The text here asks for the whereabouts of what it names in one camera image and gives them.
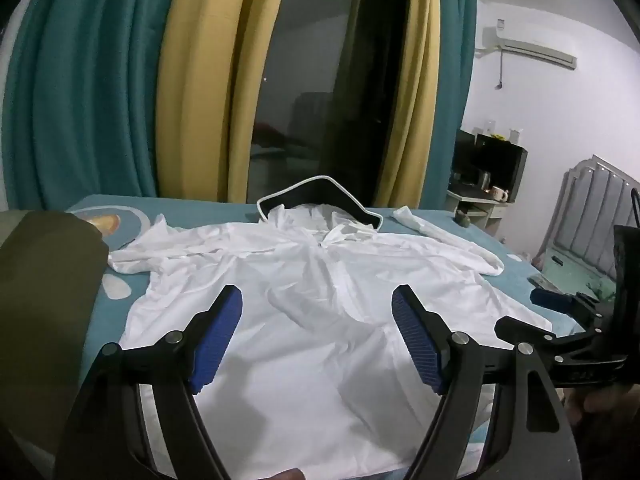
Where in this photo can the grey desk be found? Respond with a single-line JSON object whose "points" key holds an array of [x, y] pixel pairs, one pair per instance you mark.
{"points": [[475, 207]]}

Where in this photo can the person's right hand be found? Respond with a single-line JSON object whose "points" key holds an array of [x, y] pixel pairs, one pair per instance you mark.
{"points": [[600, 410]]}

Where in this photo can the small dark green object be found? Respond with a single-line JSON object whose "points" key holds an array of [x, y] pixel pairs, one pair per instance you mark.
{"points": [[461, 220]]}

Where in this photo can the steel kettle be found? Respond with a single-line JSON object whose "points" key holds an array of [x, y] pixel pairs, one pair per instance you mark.
{"points": [[483, 180]]}

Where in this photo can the white hooded jacket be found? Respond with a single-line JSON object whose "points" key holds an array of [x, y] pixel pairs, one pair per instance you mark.
{"points": [[310, 310]]}

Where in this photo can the yellow curtain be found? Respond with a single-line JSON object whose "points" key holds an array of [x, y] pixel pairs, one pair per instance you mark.
{"points": [[200, 85], [415, 110]]}

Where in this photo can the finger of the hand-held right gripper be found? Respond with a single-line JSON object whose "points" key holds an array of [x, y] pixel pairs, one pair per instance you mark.
{"points": [[550, 299], [565, 350]]}

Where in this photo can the black remote control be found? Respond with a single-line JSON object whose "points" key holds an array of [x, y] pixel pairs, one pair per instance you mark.
{"points": [[556, 260]]}

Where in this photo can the white air conditioner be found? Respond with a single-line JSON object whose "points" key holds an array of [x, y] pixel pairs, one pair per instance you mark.
{"points": [[525, 45]]}

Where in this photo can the olive green cloth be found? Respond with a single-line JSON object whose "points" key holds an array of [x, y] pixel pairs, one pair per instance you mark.
{"points": [[45, 310]]}

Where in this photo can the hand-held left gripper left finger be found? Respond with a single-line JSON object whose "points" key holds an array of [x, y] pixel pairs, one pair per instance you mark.
{"points": [[220, 340]]}

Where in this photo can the grey padded headboard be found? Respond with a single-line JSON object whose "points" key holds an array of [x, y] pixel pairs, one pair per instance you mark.
{"points": [[595, 210]]}

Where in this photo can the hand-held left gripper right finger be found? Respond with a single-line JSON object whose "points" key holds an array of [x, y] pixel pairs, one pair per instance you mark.
{"points": [[417, 345]]}

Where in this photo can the teal curtain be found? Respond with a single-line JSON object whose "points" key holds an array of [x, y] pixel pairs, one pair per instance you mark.
{"points": [[457, 60], [90, 85]]}

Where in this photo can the white mug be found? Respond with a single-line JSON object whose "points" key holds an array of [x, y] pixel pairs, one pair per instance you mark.
{"points": [[499, 193]]}

